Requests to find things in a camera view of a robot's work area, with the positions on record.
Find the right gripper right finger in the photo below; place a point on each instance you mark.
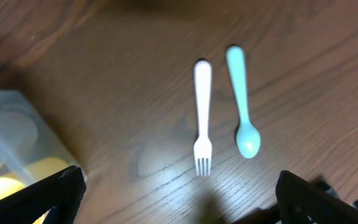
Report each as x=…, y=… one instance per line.
x=300, y=202

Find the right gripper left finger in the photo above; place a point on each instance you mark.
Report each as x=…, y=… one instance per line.
x=58, y=197

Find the yellow cup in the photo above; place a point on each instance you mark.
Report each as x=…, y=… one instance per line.
x=10, y=183

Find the pale green plastic spoon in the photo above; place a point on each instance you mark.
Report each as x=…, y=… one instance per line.
x=248, y=138

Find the pale pink plastic fork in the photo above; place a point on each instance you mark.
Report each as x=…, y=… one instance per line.
x=202, y=148

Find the clear plastic container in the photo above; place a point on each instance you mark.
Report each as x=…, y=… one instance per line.
x=25, y=137

